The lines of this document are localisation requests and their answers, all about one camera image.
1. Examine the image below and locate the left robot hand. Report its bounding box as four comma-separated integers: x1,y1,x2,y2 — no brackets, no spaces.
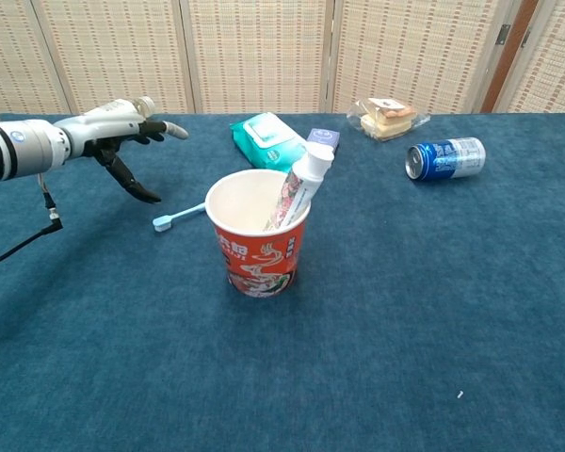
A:
54,97,189,204

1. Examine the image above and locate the red paper noodle cup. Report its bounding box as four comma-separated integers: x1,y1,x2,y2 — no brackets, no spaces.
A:
204,169,311,299

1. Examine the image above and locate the white toothpaste tube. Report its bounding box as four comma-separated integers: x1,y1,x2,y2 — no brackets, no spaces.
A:
262,142,335,233

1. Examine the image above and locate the light blue toothbrush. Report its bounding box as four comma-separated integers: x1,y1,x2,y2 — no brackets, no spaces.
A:
152,201,209,233

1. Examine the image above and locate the yellow drink plastic bottle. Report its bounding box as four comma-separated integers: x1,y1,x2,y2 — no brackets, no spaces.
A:
121,95,155,118

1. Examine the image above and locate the teal wet wipes pack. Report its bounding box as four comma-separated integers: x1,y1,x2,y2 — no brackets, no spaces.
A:
229,111,321,172

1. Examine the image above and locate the wide bamboo folding screen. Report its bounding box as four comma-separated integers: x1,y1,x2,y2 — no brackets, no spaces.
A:
0,0,505,115

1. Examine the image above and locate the small purple tissue pack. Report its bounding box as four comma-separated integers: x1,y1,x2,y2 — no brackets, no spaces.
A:
306,127,341,154

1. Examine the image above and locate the wrapped sandwich cake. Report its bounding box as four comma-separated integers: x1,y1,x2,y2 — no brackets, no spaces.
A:
347,97,432,142

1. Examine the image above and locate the blue drink can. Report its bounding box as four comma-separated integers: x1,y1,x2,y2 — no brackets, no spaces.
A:
406,137,487,183

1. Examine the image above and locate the narrow bamboo screen panel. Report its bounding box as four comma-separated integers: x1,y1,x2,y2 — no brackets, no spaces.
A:
493,0,565,114

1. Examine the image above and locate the brown wooden post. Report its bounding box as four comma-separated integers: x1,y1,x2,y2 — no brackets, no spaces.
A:
479,0,541,113

